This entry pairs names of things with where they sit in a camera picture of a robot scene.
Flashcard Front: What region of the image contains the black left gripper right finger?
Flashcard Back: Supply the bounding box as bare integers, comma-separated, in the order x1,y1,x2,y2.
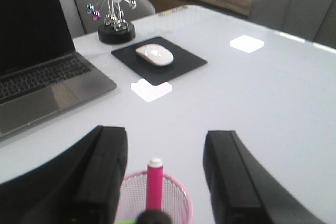
203,130,322,223

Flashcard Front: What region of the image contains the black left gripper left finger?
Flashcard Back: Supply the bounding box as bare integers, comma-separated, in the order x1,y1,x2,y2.
1,126,128,223

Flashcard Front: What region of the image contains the pink highlighter pen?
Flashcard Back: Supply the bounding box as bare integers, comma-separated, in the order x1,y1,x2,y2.
146,157,163,210

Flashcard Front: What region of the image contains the green highlighter pen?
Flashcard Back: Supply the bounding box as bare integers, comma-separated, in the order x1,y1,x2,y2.
114,219,137,224

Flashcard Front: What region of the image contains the pink mesh pen holder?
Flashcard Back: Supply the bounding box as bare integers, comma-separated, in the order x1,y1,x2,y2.
114,171,193,223

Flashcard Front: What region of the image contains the grey laptop computer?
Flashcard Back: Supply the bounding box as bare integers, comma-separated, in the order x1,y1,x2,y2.
1,0,116,137

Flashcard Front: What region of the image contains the black mouse pad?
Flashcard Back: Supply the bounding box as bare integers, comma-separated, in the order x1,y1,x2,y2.
111,37,207,86

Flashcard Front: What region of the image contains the white computer mouse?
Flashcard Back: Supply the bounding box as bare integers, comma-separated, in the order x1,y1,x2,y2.
135,44,174,67

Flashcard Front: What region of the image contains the ferris wheel desk ornament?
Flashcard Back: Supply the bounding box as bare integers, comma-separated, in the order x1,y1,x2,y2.
86,0,137,44

